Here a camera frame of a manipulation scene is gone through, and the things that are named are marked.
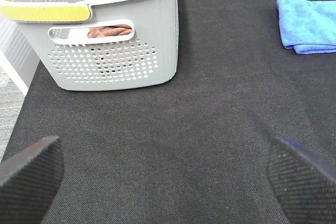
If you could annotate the grey perforated laundry basket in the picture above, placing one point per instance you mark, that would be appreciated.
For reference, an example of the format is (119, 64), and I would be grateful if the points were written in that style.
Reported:
(147, 56)

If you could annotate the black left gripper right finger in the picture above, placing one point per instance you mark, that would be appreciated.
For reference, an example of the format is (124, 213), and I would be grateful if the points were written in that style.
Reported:
(303, 182)

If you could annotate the blue towel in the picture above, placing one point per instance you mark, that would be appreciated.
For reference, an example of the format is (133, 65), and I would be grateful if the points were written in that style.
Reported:
(307, 27)

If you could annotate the black table cloth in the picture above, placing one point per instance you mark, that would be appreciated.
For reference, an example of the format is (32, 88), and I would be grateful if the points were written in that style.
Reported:
(192, 150)

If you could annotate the pink towel in basket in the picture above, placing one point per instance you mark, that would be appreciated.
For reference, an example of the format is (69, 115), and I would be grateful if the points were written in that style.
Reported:
(108, 31)

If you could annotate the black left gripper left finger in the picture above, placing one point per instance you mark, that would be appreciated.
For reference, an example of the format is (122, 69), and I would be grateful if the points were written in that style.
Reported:
(30, 180)

